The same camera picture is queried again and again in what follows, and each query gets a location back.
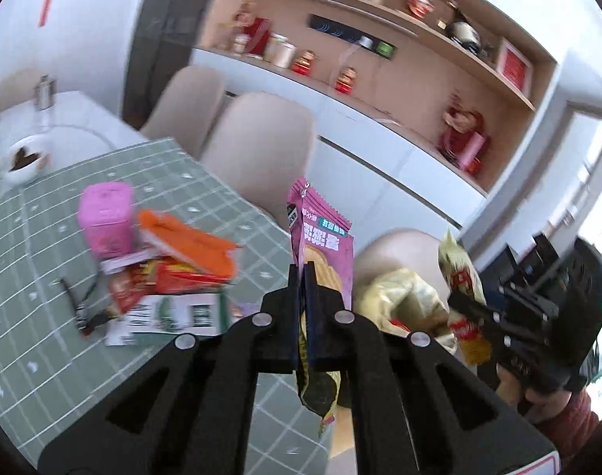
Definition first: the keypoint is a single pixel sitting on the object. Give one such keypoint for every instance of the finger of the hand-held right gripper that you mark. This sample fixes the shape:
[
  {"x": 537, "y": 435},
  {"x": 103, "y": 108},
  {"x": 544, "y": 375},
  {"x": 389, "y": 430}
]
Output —
[{"x": 474, "y": 312}]

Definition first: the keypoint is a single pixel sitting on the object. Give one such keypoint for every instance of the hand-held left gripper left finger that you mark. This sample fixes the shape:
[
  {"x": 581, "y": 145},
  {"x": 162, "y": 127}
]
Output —
[{"x": 296, "y": 331}]

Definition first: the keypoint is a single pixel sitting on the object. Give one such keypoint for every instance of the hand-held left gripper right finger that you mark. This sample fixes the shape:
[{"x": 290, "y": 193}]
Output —
[{"x": 311, "y": 316}]

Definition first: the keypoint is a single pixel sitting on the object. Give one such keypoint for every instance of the yellow and red snack wrapper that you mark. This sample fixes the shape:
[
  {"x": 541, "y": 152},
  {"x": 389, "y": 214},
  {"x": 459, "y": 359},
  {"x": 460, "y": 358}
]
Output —
[{"x": 456, "y": 267}]

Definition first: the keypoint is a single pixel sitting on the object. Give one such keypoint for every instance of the pink snack packet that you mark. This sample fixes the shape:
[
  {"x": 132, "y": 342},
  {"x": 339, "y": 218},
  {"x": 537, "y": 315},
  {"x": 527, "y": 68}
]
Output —
[{"x": 325, "y": 247}]

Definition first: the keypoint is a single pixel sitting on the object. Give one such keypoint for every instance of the yellow plastic bag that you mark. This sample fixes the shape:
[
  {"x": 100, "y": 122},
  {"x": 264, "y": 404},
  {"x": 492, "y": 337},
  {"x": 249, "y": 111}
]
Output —
[{"x": 395, "y": 292}]

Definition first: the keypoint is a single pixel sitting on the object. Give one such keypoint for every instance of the person's right forearm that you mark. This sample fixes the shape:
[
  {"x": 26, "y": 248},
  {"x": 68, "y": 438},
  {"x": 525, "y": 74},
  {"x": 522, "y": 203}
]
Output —
[{"x": 573, "y": 425}]

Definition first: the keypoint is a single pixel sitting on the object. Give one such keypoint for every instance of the person's right hand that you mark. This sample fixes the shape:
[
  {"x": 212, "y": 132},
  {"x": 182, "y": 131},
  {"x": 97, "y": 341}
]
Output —
[{"x": 511, "y": 388}]

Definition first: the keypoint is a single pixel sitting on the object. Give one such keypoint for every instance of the beige chair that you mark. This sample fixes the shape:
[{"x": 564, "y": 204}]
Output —
[
  {"x": 399, "y": 247},
  {"x": 261, "y": 143},
  {"x": 187, "y": 104}
]

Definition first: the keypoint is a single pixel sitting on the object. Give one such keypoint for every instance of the white and green packet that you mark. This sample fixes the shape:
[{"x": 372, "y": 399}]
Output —
[{"x": 167, "y": 316}]

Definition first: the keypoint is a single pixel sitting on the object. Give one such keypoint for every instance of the orange wrapper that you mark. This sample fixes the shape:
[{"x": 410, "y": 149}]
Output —
[{"x": 187, "y": 245}]

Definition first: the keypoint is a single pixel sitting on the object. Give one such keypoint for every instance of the white sideboard cabinet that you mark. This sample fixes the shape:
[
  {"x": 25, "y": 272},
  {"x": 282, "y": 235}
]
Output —
[{"x": 360, "y": 158}]

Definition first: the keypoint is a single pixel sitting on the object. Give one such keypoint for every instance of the red and pink gift set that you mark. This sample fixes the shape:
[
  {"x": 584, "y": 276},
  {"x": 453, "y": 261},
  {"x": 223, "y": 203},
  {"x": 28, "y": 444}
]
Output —
[{"x": 461, "y": 133}]

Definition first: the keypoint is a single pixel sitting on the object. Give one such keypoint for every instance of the red jar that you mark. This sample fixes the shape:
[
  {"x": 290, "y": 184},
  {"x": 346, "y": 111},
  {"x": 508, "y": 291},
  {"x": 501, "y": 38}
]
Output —
[
  {"x": 303, "y": 63},
  {"x": 346, "y": 80}
]

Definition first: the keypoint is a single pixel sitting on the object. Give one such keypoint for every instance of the red framed picture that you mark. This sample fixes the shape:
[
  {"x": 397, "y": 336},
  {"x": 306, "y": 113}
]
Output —
[{"x": 514, "y": 67}]

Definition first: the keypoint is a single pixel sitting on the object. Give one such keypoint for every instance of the green checked tablecloth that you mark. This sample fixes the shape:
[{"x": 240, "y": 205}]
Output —
[{"x": 43, "y": 336}]

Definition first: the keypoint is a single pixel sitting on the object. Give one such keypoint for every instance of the gold canister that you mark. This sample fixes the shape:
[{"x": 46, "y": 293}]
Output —
[{"x": 280, "y": 50}]

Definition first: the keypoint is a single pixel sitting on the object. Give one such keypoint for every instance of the dark bottle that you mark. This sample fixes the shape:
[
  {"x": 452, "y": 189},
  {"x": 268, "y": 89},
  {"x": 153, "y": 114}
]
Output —
[{"x": 461, "y": 27}]

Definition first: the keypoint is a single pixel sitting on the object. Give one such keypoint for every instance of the red figurine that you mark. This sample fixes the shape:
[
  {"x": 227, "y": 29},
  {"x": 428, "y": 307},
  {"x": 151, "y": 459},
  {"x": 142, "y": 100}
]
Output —
[{"x": 251, "y": 29}]

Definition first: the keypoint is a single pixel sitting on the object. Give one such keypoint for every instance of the red tin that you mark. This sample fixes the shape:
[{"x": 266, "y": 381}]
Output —
[{"x": 418, "y": 3}]

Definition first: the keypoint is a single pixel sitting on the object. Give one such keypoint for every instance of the white bowl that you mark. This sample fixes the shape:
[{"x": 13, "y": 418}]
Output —
[{"x": 26, "y": 158}]

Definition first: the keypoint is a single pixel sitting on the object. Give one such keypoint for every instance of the dark grey door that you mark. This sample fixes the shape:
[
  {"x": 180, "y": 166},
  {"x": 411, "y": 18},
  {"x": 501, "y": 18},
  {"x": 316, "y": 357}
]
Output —
[{"x": 157, "y": 34}]

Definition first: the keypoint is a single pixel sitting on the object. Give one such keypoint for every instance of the glass bottle with metal cap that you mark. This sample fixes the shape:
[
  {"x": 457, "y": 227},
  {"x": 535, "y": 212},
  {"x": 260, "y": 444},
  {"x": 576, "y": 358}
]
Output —
[{"x": 43, "y": 94}]

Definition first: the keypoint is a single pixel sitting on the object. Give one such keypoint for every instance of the wooden wall shelf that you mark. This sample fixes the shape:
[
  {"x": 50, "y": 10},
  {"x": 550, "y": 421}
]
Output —
[{"x": 380, "y": 89}]

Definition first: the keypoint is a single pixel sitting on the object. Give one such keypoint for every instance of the black wall power strip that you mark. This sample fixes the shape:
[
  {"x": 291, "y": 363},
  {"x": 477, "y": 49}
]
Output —
[{"x": 340, "y": 29}]

